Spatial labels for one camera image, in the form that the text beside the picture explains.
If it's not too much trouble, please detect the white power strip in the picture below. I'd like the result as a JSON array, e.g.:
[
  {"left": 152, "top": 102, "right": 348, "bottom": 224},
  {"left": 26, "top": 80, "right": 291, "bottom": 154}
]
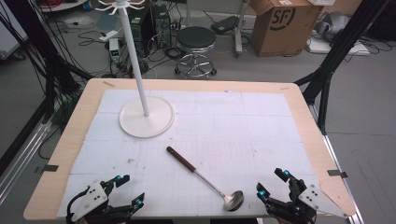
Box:
[{"left": 98, "top": 29, "right": 120, "bottom": 43}]

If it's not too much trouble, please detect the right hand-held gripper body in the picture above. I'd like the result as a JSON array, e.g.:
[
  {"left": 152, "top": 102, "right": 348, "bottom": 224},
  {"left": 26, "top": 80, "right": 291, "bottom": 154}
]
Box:
[{"left": 266, "top": 184, "right": 349, "bottom": 224}]

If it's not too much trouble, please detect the flat black case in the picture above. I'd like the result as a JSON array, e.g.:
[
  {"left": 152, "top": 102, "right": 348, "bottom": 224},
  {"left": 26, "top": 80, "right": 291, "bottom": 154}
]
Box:
[{"left": 210, "top": 15, "right": 240, "bottom": 35}]

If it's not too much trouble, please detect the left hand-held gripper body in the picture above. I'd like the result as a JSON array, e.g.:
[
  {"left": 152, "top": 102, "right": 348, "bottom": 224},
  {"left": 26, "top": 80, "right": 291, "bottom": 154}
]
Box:
[{"left": 65, "top": 181, "right": 134, "bottom": 224}]

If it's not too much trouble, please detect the white hook rack stand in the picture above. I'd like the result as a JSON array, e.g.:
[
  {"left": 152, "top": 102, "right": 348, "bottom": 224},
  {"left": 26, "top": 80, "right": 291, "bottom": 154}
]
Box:
[{"left": 94, "top": 0, "right": 176, "bottom": 140}]

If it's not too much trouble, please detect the black computer tower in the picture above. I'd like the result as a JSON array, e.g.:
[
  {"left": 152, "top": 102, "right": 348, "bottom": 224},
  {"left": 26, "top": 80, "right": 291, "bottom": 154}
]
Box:
[{"left": 128, "top": 4, "right": 173, "bottom": 59}]

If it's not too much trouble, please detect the grey metal stand leg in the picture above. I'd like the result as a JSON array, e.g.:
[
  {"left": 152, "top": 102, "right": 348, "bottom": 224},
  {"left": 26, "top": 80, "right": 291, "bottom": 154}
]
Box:
[{"left": 233, "top": 0, "right": 250, "bottom": 58}]

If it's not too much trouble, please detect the steel ladle with brown handle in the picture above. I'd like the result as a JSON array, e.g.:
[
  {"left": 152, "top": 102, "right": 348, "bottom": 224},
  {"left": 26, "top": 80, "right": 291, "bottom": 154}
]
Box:
[{"left": 165, "top": 146, "right": 246, "bottom": 213}]

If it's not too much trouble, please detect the white device with green display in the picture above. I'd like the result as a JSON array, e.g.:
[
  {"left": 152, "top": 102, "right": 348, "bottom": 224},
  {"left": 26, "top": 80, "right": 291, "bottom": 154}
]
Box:
[{"left": 108, "top": 37, "right": 122, "bottom": 63}]

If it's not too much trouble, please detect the coiled black cable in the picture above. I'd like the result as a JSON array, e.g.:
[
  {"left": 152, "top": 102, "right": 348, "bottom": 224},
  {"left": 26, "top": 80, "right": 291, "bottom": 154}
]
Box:
[{"left": 163, "top": 46, "right": 185, "bottom": 61}]

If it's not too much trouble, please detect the white grid mat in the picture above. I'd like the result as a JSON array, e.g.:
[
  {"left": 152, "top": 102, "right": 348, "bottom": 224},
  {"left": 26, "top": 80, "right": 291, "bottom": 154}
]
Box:
[{"left": 55, "top": 89, "right": 322, "bottom": 218}]

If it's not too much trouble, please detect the white round table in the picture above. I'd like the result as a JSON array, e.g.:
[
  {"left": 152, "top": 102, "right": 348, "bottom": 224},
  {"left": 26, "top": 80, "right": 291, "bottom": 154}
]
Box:
[{"left": 39, "top": 0, "right": 91, "bottom": 13}]

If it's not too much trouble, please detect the aluminium rail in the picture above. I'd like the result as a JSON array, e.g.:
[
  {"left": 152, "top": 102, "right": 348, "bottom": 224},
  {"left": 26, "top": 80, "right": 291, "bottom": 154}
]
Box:
[
  {"left": 307, "top": 104, "right": 366, "bottom": 224},
  {"left": 0, "top": 119, "right": 53, "bottom": 204}
]

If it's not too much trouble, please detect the black round stool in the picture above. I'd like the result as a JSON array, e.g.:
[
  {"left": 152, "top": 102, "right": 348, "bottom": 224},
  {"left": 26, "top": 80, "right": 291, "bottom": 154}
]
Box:
[{"left": 174, "top": 25, "right": 219, "bottom": 80}]

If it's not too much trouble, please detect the black metal stand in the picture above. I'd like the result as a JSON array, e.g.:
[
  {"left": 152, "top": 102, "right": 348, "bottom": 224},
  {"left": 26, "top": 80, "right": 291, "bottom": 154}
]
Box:
[
  {"left": 293, "top": 0, "right": 392, "bottom": 136},
  {"left": 2, "top": 0, "right": 95, "bottom": 123}
]

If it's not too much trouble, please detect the grey machine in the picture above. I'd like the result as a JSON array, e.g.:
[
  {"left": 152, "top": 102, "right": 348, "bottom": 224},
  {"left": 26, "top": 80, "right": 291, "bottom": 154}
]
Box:
[{"left": 313, "top": 11, "right": 352, "bottom": 43}]

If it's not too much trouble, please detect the brown cardboard box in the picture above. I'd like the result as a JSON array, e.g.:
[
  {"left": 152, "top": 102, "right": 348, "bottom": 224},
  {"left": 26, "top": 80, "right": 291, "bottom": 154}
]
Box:
[{"left": 249, "top": 0, "right": 325, "bottom": 58}]

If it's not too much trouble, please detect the grey tape strip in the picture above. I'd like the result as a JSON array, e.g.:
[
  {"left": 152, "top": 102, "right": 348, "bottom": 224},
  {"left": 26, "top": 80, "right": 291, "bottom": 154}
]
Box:
[
  {"left": 326, "top": 169, "right": 349, "bottom": 179},
  {"left": 34, "top": 163, "right": 60, "bottom": 175}
]

